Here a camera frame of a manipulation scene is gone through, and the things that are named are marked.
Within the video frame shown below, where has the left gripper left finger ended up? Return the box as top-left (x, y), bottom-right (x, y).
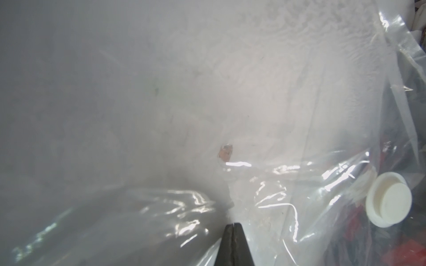
top-left (214, 224), bottom-right (234, 266)

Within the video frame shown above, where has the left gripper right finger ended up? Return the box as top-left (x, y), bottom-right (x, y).
top-left (234, 223), bottom-right (255, 266)

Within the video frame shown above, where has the red black printed shirt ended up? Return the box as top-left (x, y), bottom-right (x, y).
top-left (325, 142), bottom-right (426, 266)

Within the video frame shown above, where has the clear plastic vacuum bag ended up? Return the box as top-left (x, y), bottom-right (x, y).
top-left (1, 1), bottom-right (423, 266)

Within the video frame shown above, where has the white vacuum bag valve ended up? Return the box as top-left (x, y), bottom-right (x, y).
top-left (366, 172), bottom-right (413, 228)

